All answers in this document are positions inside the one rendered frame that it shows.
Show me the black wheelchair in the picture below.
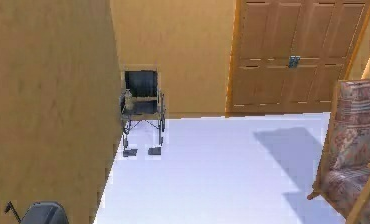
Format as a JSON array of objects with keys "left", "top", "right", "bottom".
[{"left": 119, "top": 69, "right": 167, "bottom": 158}]

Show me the brown panelled wooden door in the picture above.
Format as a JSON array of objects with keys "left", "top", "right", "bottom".
[{"left": 225, "top": 0, "right": 370, "bottom": 117}]

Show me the wooden armchair with patterned cushions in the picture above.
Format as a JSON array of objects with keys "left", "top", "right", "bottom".
[{"left": 307, "top": 78, "right": 370, "bottom": 224}]

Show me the dark grey rounded object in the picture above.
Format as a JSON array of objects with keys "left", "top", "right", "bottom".
[{"left": 4, "top": 200, "right": 70, "bottom": 224}]

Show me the grey door handle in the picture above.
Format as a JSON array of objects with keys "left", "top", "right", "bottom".
[{"left": 288, "top": 55, "right": 301, "bottom": 69}]

